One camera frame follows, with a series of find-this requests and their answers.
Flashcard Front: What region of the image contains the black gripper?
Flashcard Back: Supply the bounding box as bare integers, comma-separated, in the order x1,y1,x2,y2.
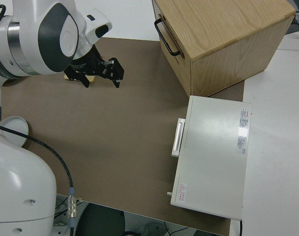
64,48,125,89

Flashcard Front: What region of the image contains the brown table mat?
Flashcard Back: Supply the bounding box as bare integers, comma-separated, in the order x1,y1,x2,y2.
0,37,245,236

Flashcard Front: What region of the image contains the black cable with metal connector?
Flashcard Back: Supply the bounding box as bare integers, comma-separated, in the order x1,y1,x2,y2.
0,123,78,236

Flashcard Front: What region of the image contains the wooden drawer cabinet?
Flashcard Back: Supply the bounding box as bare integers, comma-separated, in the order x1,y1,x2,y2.
151,0,297,98

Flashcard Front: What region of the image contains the black drawer handle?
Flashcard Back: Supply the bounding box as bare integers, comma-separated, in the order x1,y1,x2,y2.
154,19,182,57

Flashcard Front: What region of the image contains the white oven door handle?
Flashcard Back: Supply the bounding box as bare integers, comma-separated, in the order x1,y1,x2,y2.
171,118,186,158

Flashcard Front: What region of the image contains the yellow wooden block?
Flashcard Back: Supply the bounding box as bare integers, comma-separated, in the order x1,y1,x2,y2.
64,73,96,84

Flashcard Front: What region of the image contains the black round base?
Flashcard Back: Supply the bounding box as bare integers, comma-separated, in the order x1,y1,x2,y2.
74,203,126,236

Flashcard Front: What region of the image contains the white toaster oven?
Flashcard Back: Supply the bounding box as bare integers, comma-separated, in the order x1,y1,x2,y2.
169,95,252,221

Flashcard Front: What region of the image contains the gray plate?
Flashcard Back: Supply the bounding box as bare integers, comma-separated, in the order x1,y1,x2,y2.
1,116,30,148

